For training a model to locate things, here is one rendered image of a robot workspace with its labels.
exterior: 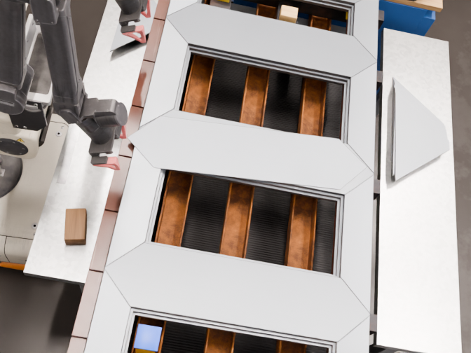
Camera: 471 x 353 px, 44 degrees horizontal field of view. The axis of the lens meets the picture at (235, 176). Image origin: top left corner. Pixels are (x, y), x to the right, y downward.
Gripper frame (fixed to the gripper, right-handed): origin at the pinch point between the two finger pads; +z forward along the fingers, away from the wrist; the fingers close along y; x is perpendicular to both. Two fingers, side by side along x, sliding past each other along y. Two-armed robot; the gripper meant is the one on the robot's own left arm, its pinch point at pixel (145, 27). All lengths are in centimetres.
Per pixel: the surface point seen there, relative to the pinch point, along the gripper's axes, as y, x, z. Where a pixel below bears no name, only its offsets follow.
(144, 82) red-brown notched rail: -8.0, 6.7, 15.8
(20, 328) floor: -74, 76, 73
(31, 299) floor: -62, 75, 73
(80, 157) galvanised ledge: -30.3, 28.1, 21.2
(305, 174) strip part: -33, -42, 38
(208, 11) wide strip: 23.7, -9.8, 21.3
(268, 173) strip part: -35, -32, 32
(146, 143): -31.3, 1.5, 15.4
